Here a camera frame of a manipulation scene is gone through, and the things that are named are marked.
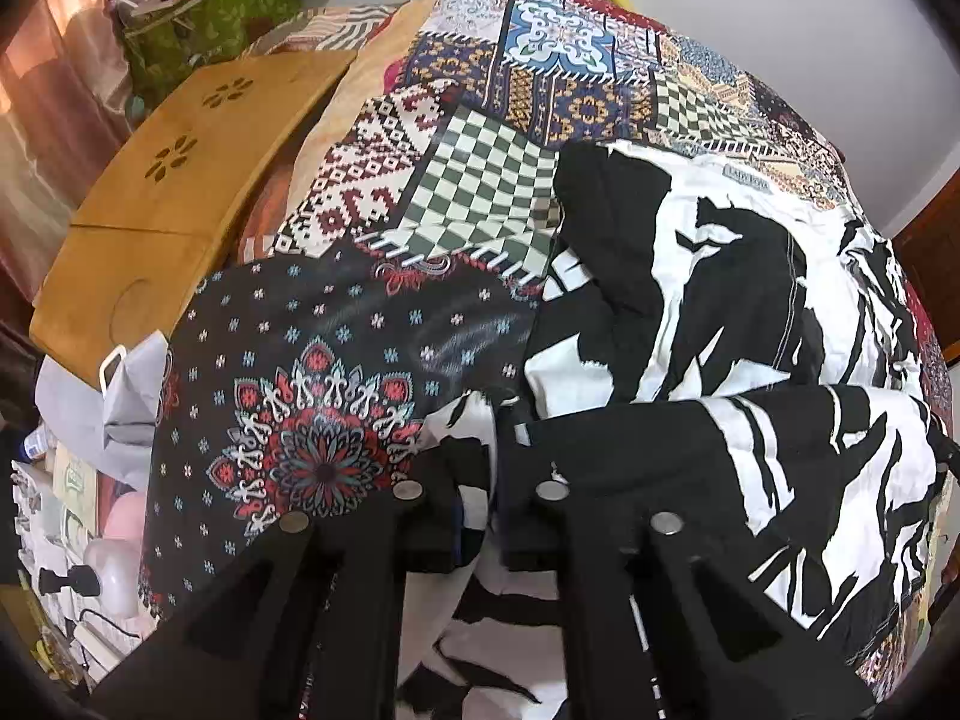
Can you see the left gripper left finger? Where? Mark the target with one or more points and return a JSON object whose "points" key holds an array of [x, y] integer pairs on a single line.
{"points": [[305, 623]]}

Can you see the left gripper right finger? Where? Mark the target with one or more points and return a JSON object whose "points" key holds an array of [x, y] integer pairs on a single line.
{"points": [[638, 513]]}

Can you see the black and white patterned shirt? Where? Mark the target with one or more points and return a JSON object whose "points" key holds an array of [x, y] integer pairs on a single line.
{"points": [[752, 361]]}

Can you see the white paper bag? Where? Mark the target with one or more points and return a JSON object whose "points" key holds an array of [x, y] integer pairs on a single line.
{"points": [[110, 424]]}

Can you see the colourful patchwork bedspread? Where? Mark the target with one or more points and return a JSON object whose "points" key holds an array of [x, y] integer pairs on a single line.
{"points": [[401, 291]]}

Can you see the wooden lap desk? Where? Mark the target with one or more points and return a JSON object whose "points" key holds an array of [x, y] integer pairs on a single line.
{"points": [[164, 212]]}

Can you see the brown wooden door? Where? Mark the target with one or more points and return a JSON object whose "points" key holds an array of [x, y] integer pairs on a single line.
{"points": [[929, 250]]}

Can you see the pink orange curtain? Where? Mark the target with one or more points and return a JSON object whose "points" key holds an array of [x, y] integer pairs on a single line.
{"points": [[65, 82]]}

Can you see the green patterned storage bag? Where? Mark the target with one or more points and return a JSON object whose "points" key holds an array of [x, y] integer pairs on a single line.
{"points": [[167, 46]]}

